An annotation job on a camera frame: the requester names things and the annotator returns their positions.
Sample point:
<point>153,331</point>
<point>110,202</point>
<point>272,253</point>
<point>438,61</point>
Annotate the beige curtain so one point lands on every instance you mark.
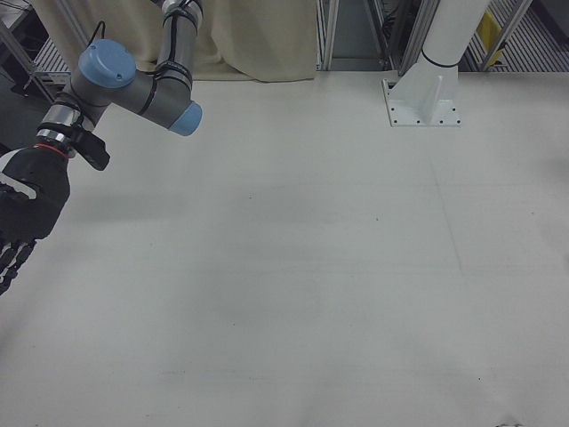
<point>244,35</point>

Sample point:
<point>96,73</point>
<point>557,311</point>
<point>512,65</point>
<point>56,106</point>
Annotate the yellow sign plate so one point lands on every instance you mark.
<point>491,33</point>

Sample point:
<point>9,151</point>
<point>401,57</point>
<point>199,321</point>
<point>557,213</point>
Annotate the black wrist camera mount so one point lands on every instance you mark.
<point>95,153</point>

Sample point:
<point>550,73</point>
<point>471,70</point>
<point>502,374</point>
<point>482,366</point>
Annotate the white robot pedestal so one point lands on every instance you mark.
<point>438,44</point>

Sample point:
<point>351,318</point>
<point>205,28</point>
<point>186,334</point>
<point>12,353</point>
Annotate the metal roller rack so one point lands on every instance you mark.
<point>49,62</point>
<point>533,49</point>

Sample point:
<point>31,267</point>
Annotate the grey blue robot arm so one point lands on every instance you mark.
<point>146,95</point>

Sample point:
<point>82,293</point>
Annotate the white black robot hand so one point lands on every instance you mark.
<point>35,195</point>

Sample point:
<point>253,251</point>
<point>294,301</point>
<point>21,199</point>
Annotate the aluminium frame post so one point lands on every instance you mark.
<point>328,44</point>
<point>415,26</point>

